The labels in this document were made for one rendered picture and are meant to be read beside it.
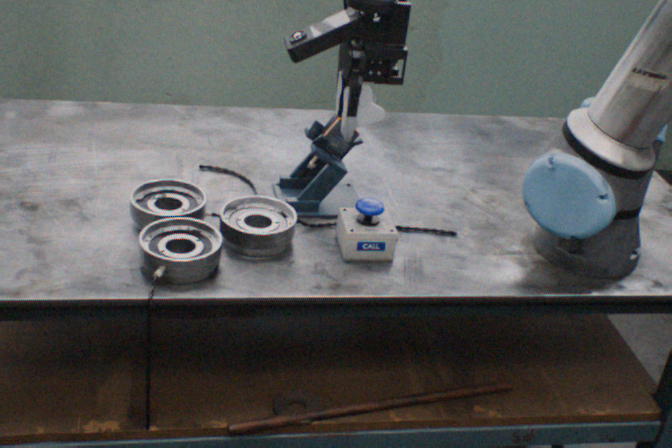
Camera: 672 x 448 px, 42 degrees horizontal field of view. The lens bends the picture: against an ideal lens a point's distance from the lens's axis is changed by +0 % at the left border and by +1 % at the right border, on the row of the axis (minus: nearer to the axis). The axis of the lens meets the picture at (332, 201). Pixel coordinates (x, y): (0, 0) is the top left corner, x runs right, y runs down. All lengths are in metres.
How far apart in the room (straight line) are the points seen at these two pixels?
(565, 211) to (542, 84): 2.01
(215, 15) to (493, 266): 1.71
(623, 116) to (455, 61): 1.92
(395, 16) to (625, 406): 0.71
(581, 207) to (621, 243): 0.20
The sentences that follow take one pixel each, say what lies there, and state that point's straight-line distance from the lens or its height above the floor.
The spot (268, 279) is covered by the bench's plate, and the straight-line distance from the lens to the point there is 1.16.
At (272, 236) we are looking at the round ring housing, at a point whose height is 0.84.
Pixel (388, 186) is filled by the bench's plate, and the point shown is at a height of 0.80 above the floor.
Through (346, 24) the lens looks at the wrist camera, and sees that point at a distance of 1.22.
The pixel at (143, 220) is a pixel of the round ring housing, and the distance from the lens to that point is 1.22.
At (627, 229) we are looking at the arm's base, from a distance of 1.30.
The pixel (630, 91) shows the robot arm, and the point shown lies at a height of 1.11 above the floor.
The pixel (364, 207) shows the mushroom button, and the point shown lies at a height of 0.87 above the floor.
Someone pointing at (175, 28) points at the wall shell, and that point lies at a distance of 2.79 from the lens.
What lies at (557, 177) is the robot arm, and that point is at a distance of 1.10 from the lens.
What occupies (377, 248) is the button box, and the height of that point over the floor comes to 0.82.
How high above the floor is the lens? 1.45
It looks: 29 degrees down
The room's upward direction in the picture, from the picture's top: 7 degrees clockwise
